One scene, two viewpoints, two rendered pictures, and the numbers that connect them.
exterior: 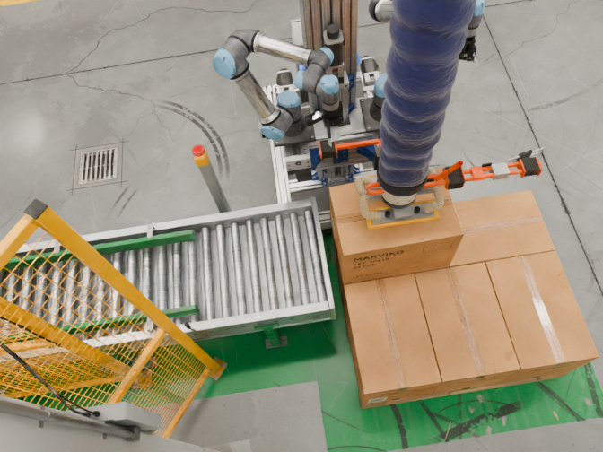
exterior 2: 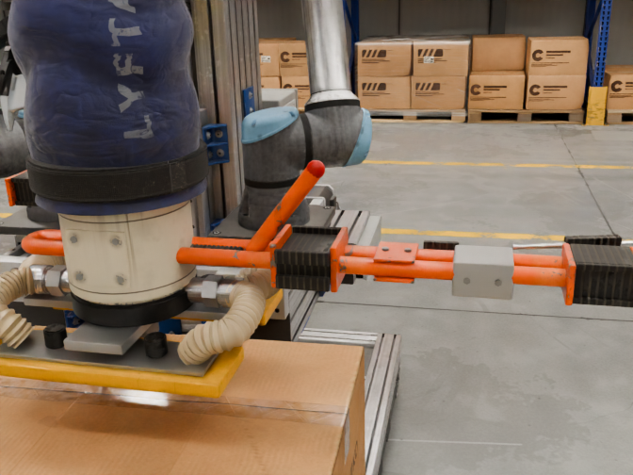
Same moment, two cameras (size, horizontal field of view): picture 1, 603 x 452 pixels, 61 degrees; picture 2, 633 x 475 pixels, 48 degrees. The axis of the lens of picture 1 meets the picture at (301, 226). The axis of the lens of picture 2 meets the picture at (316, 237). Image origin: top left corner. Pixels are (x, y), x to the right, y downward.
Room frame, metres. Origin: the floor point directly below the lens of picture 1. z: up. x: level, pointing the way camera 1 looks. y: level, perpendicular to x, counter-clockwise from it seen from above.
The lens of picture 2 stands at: (0.34, -0.90, 1.51)
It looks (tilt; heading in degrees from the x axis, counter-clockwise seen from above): 20 degrees down; 11
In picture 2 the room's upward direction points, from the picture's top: 2 degrees counter-clockwise
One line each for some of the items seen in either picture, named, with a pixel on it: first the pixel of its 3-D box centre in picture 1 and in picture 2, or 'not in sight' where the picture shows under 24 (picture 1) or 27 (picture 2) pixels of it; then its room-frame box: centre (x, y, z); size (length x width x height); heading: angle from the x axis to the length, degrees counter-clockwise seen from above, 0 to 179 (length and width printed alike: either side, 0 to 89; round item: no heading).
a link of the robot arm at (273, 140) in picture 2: (386, 89); (273, 141); (1.73, -0.55, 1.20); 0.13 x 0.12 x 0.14; 115
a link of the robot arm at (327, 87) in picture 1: (328, 89); not in sight; (1.45, -0.21, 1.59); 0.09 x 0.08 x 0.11; 54
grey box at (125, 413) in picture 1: (113, 420); not in sight; (0.28, 0.67, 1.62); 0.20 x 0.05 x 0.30; 89
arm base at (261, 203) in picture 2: (383, 105); (273, 197); (1.73, -0.54, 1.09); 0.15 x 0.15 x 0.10
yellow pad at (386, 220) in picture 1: (402, 213); (105, 349); (1.08, -0.48, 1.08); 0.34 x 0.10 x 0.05; 88
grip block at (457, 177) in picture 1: (453, 177); (310, 256); (1.17, -0.73, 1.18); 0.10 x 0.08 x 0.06; 178
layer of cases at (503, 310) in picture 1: (448, 295); not in sight; (0.87, -0.77, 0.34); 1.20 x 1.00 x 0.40; 89
